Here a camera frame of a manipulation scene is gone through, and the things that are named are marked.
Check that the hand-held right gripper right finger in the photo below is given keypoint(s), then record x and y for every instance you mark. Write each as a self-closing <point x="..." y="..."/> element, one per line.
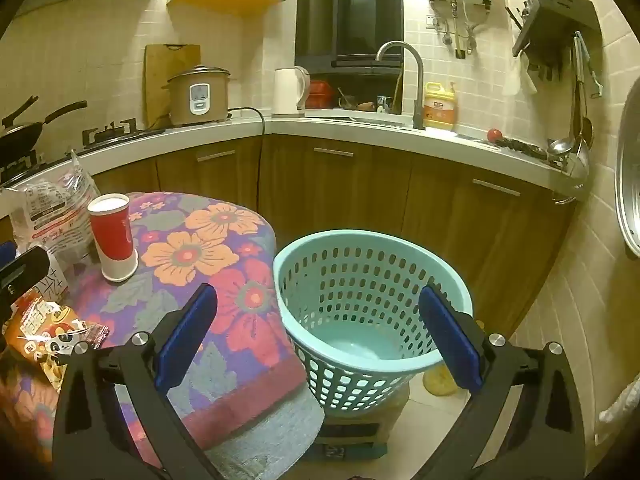
<point x="452" y="345"/>

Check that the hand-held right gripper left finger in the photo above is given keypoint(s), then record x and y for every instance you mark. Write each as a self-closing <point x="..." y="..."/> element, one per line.
<point x="184" y="342"/>

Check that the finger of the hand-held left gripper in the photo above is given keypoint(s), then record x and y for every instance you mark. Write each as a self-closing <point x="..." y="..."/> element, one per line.
<point x="25" y="272"/>
<point x="6" y="252"/>

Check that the orange snack packet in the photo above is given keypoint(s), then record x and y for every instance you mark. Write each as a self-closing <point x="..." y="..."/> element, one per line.
<point x="35" y="332"/>

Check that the white printed plastic bag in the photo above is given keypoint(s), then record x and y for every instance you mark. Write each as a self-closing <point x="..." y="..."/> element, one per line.
<point x="50" y="210"/>

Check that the small dark red wrapper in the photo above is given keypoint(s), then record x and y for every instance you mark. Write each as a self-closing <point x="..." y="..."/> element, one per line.
<point x="92" y="335"/>

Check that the red paper cup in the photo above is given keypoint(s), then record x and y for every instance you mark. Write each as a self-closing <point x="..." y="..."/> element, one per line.
<point x="112" y="240"/>

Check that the light blue perforated plastic basket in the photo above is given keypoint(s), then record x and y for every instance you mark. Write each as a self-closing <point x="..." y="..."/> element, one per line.
<point x="350" y="345"/>

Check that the yellow round object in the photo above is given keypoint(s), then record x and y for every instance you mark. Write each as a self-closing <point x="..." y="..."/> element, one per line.
<point x="439" y="382"/>

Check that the floral tablecloth table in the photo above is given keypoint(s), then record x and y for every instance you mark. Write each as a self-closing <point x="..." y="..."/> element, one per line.
<point x="200" y="245"/>

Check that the black frying pan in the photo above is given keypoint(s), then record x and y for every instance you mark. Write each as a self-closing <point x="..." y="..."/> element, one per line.
<point x="17" y="140"/>

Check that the cardboard box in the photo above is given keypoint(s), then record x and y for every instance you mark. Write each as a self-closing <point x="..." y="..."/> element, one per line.
<point x="360" y="415"/>

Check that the black gas stove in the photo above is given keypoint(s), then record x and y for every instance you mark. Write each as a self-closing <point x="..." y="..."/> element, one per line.
<point x="115" y="132"/>

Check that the white cloth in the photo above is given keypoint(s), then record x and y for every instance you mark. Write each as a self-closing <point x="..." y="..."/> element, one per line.
<point x="622" y="402"/>

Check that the wooden kitchen cabinets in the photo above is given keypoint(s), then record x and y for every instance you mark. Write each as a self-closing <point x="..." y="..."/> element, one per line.
<point x="350" y="190"/>

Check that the dark lumpy object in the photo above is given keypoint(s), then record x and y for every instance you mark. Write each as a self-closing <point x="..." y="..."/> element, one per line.
<point x="522" y="149"/>

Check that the red tomato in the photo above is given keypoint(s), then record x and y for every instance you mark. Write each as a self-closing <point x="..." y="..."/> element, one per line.
<point x="495" y="135"/>

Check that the steel ladle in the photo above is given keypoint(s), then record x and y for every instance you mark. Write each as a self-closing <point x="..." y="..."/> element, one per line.
<point x="560" y="147"/>

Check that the brown rice cooker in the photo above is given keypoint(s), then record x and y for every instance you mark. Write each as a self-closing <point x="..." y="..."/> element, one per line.
<point x="177" y="100"/>

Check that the yellow detergent bottle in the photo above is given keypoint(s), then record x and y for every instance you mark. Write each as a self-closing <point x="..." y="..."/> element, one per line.
<point x="440" y="110"/>

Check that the wooden cutting board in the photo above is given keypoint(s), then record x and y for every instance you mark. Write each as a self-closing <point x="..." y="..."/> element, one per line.
<point x="160" y="70"/>

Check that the steel pan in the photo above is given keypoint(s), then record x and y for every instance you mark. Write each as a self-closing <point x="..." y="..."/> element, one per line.
<point x="629" y="175"/>

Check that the steel kitchen faucet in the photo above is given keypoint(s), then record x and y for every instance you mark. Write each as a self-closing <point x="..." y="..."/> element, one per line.
<point x="417" y="90"/>

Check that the small bowl with spoon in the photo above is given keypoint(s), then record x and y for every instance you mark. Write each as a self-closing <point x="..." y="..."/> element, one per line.
<point x="346" y="102"/>

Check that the white electric kettle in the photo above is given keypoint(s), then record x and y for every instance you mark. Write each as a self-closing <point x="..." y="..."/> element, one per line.
<point x="287" y="92"/>

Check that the white hanging bag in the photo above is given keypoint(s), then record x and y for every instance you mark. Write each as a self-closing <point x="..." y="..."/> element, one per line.
<point x="520" y="77"/>

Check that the red pot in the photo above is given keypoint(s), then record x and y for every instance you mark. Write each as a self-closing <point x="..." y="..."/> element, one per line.
<point x="320" y="95"/>

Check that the dark window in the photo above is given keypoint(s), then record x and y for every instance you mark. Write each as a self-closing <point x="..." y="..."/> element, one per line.
<point x="350" y="10"/>

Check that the black wall rack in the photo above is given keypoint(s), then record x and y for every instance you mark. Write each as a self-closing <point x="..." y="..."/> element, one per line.
<point x="560" y="25"/>

